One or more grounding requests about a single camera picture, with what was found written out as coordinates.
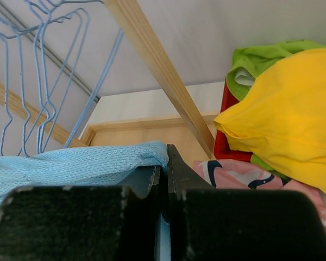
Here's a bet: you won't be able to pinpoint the blue hanger of yellow shorts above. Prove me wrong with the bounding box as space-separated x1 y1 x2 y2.
35 0 91 153

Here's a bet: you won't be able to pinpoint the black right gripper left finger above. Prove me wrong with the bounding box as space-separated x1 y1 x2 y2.
0 166 161 260

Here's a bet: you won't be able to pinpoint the light blue shorts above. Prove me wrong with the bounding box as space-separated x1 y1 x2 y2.
0 140 171 261

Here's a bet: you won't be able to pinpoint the red plastic tray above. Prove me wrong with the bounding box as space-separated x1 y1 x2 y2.
212 81 253 164

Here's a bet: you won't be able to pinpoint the blue hanger of pink shorts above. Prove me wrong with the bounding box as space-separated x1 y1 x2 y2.
0 5 30 157

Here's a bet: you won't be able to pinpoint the yellow shorts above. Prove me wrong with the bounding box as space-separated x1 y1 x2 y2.
213 48 326 200

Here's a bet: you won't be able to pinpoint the wooden clothes rack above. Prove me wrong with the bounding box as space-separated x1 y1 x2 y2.
0 0 221 160

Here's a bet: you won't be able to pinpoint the green shorts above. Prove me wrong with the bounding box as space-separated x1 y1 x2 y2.
225 40 326 180

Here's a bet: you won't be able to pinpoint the pink patterned shorts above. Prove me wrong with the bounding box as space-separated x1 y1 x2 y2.
193 159 326 230

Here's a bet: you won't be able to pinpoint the blue hanger of green shorts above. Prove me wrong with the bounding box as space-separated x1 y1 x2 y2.
43 0 124 149

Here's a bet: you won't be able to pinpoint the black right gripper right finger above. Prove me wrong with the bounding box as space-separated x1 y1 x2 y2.
167 145 326 260

